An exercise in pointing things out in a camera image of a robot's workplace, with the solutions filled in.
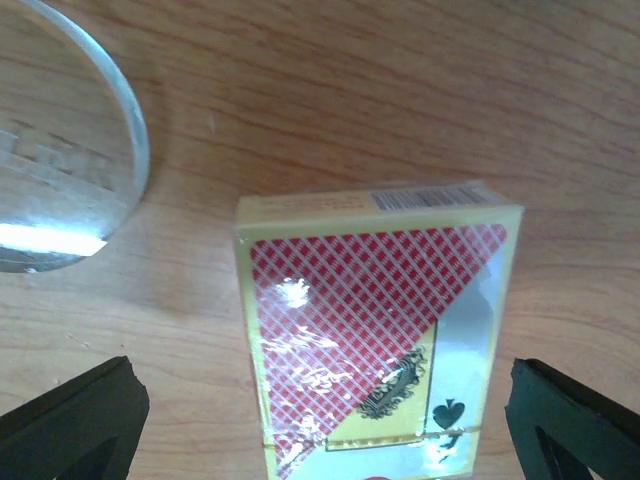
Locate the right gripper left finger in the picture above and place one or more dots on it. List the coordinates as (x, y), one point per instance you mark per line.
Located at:
(86, 428)

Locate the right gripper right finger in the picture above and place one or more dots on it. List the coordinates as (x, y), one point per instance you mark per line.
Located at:
(562, 429)

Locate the red playing card deck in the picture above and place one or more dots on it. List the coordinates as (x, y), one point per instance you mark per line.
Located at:
(373, 317)

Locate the clear acrylic dealer button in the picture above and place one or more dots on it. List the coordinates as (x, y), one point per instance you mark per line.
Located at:
(75, 150)

